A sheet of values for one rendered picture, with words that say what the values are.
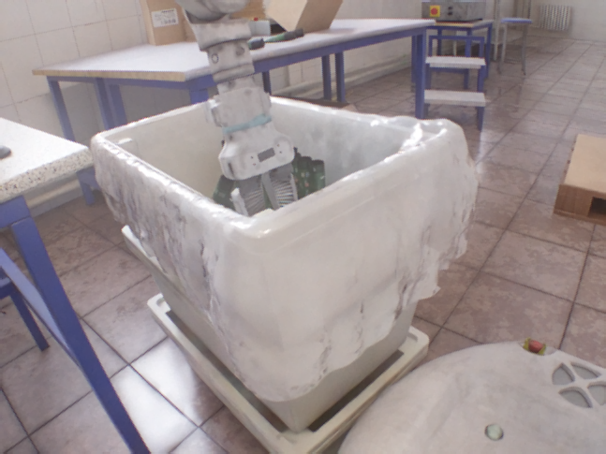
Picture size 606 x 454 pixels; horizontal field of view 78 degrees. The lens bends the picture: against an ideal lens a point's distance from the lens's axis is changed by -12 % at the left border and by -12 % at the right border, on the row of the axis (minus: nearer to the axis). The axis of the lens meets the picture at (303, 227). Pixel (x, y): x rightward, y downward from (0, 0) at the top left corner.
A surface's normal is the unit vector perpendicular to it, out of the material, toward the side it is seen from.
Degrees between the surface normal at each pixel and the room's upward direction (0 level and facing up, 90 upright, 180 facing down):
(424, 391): 1
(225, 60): 80
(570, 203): 90
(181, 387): 0
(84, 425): 0
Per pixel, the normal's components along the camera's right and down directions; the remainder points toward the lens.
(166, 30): 0.44, 0.43
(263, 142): 0.64, 0.24
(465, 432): -0.07, -0.86
